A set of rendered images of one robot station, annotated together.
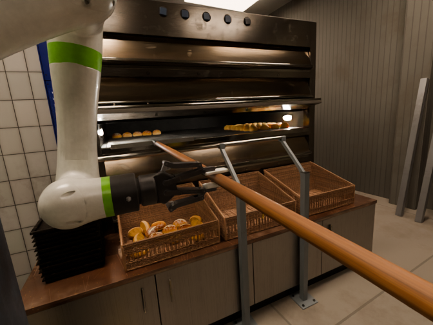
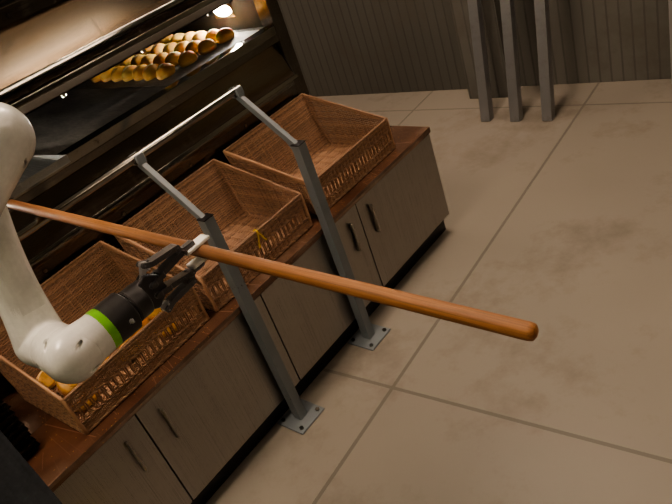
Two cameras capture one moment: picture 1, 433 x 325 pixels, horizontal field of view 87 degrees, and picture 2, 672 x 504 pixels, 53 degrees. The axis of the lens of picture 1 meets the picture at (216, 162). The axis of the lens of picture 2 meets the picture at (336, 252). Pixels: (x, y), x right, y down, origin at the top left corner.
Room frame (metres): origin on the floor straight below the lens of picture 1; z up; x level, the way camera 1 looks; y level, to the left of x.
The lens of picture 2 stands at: (-0.74, 0.14, 1.86)
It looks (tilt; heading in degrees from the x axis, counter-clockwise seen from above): 32 degrees down; 342
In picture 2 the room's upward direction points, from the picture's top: 20 degrees counter-clockwise
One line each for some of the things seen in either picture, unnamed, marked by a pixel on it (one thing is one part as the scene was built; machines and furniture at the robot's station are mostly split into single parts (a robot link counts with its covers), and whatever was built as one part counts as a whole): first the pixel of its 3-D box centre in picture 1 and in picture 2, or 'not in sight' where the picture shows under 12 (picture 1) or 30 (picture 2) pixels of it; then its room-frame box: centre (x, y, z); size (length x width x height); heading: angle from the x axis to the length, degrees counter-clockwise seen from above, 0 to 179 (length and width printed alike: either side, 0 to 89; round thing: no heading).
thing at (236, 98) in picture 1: (221, 89); (71, 27); (1.85, -0.08, 1.54); 1.79 x 0.11 x 0.19; 113
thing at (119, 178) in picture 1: (126, 193); (116, 316); (0.52, 0.22, 1.17); 0.12 x 0.06 x 0.09; 23
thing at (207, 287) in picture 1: (234, 257); (239, 331); (1.54, -0.09, 0.29); 2.42 x 0.56 x 0.58; 113
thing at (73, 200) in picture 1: (78, 200); (76, 349); (0.49, 0.31, 1.17); 0.14 x 0.13 x 0.11; 113
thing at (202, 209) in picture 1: (165, 218); (94, 327); (1.37, 0.35, 0.72); 0.56 x 0.49 x 0.28; 114
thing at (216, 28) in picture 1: (216, 26); not in sight; (1.87, -0.07, 1.99); 1.80 x 0.08 x 0.21; 113
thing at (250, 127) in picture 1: (254, 126); (161, 54); (2.48, -0.44, 1.21); 0.61 x 0.48 x 0.06; 23
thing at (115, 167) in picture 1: (225, 155); (139, 157); (1.85, -0.08, 1.02); 1.79 x 0.11 x 0.19; 113
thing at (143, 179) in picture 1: (158, 187); (145, 294); (0.55, 0.15, 1.17); 0.09 x 0.07 x 0.08; 113
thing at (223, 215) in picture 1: (244, 200); (215, 228); (1.61, -0.19, 0.72); 0.56 x 0.49 x 0.28; 112
